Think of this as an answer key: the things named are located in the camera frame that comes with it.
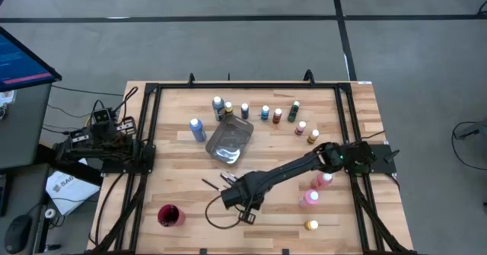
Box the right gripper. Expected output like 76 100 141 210
221 171 269 210

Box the grey translucent plastic bin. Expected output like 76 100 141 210
205 114 255 166

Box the large pink paint bottle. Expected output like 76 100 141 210
298 189 320 209

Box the large coral paint bottle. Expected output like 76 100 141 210
310 171 334 190

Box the large blue paint bottle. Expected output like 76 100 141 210
189 117 208 143

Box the large teal paint bottle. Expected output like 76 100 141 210
212 96 227 123

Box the dark green paint bottle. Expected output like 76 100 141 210
287 100 301 123

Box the white paper manual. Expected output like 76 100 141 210
45 157 101 216

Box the red plastic cup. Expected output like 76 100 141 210
158 204 186 228

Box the computer monitor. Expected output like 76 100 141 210
0 26 63 93

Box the black computer mouse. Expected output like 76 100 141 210
3 214 33 255

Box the grey stand foot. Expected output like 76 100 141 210
454 117 487 142

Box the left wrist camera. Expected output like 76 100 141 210
93 109 113 125

